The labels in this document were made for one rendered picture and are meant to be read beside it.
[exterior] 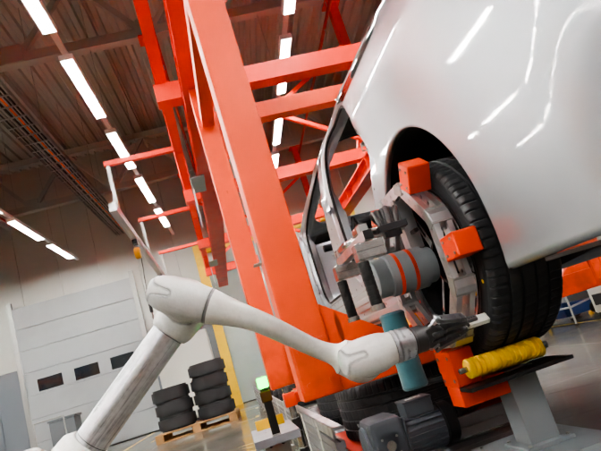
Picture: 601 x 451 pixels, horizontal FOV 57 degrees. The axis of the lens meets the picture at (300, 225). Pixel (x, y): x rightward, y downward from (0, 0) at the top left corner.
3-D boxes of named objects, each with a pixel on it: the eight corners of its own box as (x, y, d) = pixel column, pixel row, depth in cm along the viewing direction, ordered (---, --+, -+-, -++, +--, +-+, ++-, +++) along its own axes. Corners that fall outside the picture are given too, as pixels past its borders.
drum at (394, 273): (446, 280, 174) (431, 238, 177) (385, 299, 170) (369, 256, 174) (431, 287, 188) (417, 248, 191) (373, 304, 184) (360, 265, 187)
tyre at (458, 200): (547, 147, 150) (436, 149, 214) (469, 166, 145) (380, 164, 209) (580, 369, 161) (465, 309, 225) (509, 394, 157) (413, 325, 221)
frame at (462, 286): (498, 338, 151) (430, 158, 163) (477, 345, 149) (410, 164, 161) (430, 348, 203) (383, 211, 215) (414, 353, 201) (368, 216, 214)
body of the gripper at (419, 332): (418, 361, 153) (448, 351, 154) (418, 338, 148) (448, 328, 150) (406, 344, 159) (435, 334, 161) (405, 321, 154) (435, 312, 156)
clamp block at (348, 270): (362, 273, 194) (358, 259, 195) (338, 279, 192) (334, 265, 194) (359, 276, 199) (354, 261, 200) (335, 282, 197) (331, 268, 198)
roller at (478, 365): (554, 352, 164) (547, 332, 165) (466, 381, 159) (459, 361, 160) (545, 352, 170) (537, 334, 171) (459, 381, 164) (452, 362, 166)
